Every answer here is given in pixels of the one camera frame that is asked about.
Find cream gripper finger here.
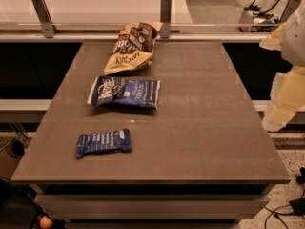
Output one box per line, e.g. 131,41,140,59
259,23,285,51
262,66,305,132

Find blue rxbar blueberry wrapper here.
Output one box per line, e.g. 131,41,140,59
76,129,132,158

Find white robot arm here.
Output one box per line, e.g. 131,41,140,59
259,7,305,132

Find brown chip bag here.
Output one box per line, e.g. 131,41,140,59
103,22,162,75

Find blue kettle chip bag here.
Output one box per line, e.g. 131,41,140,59
88,76,160,109

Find orange ball on floor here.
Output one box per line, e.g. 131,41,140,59
39,216,53,229

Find dark round bin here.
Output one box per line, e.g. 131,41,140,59
7,140,25,159

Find background robot base with cables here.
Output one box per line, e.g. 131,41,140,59
238,0,282,32

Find right metal rail bracket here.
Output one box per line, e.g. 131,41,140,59
279,0,302,24

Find metal rail bracket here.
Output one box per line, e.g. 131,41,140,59
31,0,57,38
160,0,172,39
279,0,302,24

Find black cables on floor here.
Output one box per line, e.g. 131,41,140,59
263,167,305,229

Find middle metal rail bracket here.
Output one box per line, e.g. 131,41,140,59
160,0,172,39

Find left metal rail bracket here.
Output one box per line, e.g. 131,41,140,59
31,0,57,38

